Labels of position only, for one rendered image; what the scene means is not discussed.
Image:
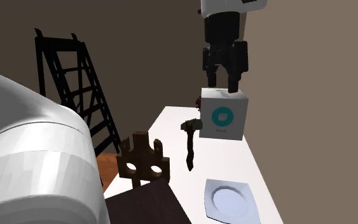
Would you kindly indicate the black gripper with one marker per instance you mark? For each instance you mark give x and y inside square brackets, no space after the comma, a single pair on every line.
[222,31]

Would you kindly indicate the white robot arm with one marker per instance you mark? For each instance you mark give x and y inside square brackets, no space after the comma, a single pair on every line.
[26,155]

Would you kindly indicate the small dark red object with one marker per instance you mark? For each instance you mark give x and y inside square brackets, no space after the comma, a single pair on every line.
[198,104]

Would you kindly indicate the white box with teal circle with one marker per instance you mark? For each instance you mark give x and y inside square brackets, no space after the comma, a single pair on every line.
[225,124]

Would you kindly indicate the dark hatchet with grey head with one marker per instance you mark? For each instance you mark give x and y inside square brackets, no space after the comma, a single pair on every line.
[190,145]

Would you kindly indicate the brown wooden cross-shaped block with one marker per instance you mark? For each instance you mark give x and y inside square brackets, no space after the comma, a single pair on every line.
[141,155]

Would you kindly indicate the white square plate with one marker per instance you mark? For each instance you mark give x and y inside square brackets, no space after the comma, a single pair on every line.
[229,201]

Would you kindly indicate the black ladder shelf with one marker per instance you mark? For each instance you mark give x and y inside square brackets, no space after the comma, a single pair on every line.
[79,90]

